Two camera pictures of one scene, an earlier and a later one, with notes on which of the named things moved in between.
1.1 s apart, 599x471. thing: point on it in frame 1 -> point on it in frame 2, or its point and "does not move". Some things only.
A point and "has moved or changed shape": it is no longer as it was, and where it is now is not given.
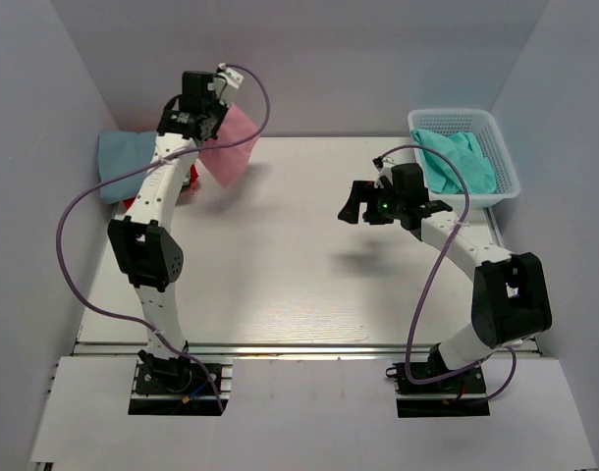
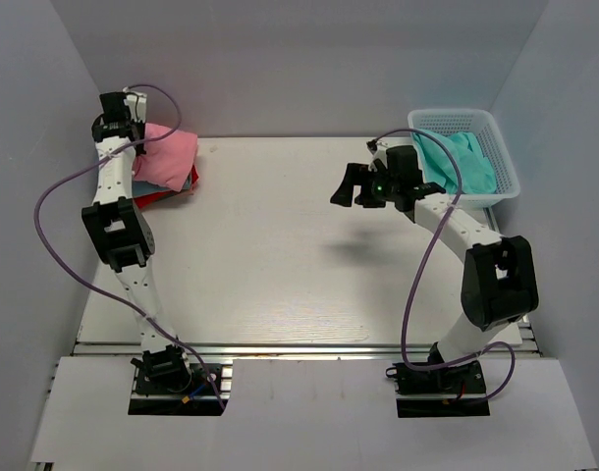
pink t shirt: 228,163 has moved or changed shape
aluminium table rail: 276,350 does not move
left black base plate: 180,387 does not move
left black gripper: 213,124 -> 115,128
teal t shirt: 461,150 does not move
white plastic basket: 489,140 does not move
